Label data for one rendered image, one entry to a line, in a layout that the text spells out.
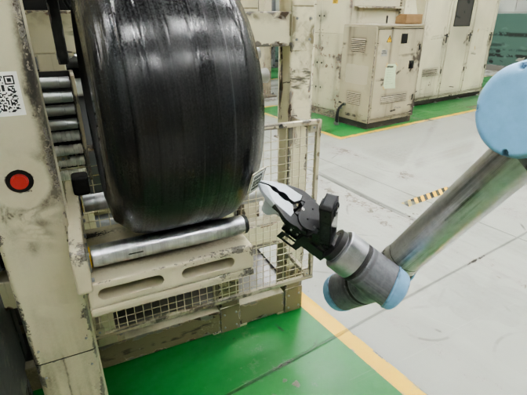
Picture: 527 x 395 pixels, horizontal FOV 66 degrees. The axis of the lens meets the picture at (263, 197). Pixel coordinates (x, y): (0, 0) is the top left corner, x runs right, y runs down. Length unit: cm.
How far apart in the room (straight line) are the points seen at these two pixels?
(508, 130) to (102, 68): 57
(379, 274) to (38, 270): 70
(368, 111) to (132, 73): 485
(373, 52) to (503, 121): 476
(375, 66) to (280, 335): 399
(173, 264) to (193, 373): 100
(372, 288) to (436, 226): 18
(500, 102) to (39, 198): 79
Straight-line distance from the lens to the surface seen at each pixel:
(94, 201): 113
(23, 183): 88
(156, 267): 89
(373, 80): 537
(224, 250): 92
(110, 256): 88
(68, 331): 106
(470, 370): 202
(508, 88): 59
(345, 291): 94
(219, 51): 71
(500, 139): 60
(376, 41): 531
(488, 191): 82
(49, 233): 93
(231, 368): 184
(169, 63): 68
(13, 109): 85
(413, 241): 94
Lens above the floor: 134
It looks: 24 degrees down
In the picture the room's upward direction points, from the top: straight up
